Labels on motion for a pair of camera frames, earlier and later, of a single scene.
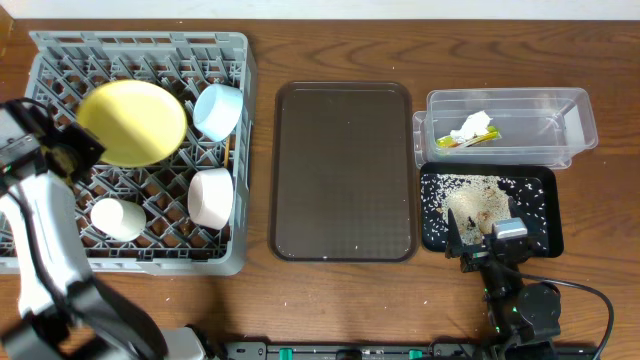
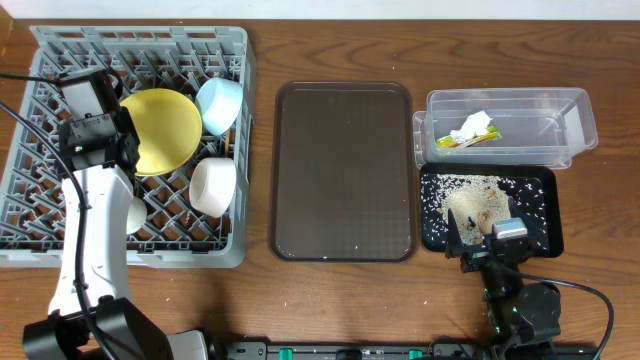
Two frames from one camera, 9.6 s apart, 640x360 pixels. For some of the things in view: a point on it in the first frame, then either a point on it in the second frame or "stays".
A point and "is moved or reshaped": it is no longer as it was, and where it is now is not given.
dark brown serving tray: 343,172 stays
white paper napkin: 473,126 stays
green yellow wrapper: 448,141 stays
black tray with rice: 479,194 stays
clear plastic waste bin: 503,125 stays
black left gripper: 80,151 → 93,133
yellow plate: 138,122 is moved or reshaped
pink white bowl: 210,198 is moved or reshaped
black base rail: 400,350 stays
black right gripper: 474,257 stays
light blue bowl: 217,111 is moved or reshaped
